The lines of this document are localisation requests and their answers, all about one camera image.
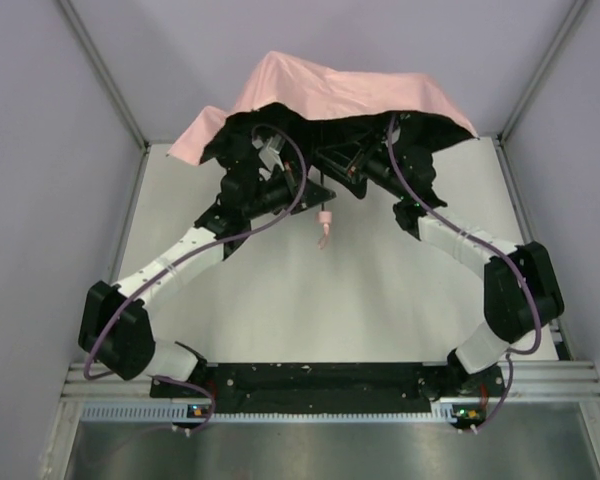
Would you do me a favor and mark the aluminium frame rail front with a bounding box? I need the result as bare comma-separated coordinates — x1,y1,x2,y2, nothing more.
60,360,600,403

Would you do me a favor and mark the aluminium frame post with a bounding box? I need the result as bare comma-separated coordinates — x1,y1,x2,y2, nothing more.
53,0,149,153
496,0,592,148

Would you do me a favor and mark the pink and black folding umbrella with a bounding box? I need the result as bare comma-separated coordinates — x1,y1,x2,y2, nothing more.
170,52,476,251

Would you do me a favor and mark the grey slotted cable duct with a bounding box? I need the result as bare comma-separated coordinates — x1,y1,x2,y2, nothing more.
80,400,468,425

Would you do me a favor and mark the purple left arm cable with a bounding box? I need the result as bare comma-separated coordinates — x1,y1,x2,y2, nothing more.
82,124,309,383

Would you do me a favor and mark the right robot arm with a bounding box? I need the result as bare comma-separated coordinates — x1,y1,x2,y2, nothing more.
315,138,564,399

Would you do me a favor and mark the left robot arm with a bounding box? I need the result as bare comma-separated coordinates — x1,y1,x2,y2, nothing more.
78,166,335,381

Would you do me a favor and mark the aluminium frame post left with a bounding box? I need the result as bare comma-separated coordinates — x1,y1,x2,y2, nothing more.
53,0,149,153

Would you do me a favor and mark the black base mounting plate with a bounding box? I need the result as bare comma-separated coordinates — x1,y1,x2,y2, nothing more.
149,361,507,414

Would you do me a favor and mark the aluminium frame post right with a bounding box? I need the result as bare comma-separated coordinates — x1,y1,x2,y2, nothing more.
496,0,592,148

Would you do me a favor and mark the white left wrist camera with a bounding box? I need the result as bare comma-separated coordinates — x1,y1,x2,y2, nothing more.
252,134,285,172

